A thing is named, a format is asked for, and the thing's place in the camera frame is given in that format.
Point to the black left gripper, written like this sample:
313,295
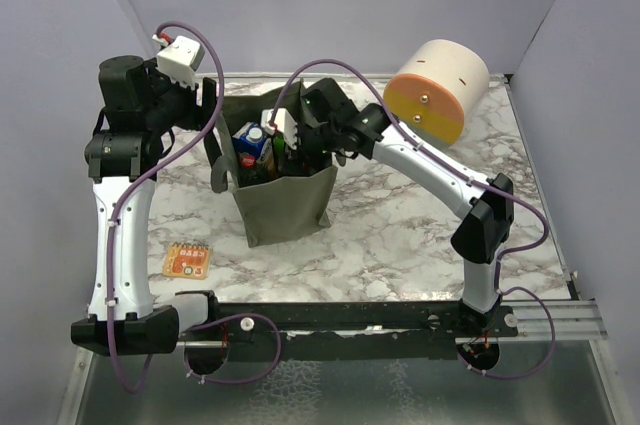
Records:
198,117

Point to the cream cylinder with orange face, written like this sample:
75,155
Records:
436,90

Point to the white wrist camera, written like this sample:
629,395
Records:
179,59
280,123

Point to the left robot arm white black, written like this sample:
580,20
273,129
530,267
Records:
144,100

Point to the green tea plastic bottle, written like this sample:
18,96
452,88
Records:
282,154

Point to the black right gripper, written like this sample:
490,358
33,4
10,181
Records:
317,165

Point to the olive green canvas bag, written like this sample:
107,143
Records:
287,208

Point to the orange small notepad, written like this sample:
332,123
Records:
187,260

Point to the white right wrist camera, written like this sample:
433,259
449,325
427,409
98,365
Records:
280,123

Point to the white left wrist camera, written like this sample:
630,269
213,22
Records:
179,59

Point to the aluminium frame rail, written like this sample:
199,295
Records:
160,331

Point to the cola glass bottle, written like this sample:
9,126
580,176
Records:
249,172

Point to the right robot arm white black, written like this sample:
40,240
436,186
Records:
486,217

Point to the blue white beverage carton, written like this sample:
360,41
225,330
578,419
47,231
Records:
252,139

